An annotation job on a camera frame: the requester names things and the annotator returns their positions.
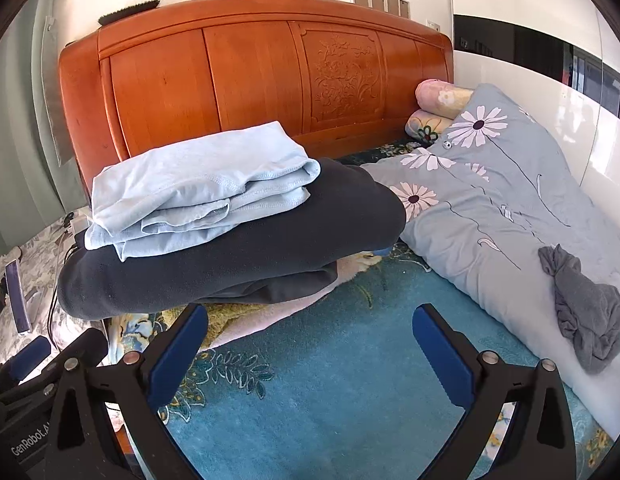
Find pink and beige folded clothes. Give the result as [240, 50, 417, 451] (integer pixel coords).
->
[154, 251, 384, 351]

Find pink floral pillow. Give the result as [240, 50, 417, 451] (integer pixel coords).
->
[415, 79, 474, 119]

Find dark navy folded garment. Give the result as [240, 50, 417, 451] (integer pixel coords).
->
[57, 158, 406, 321]

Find grey crumpled garment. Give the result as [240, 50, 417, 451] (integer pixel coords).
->
[538, 245, 620, 375]

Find teal floral bed blanket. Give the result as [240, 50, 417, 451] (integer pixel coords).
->
[99, 138, 616, 480]

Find grey floral bedside cloth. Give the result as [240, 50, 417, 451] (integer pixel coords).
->
[0, 207, 106, 364]

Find light blue daisy quilt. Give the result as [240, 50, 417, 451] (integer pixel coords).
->
[368, 84, 620, 437]

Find black brush on headboard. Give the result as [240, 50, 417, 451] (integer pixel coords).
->
[97, 0, 160, 26]

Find light blue printed t-shirt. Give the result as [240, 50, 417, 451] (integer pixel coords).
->
[84, 122, 321, 261]

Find orange wooden headboard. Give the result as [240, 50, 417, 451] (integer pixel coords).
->
[58, 0, 454, 183]

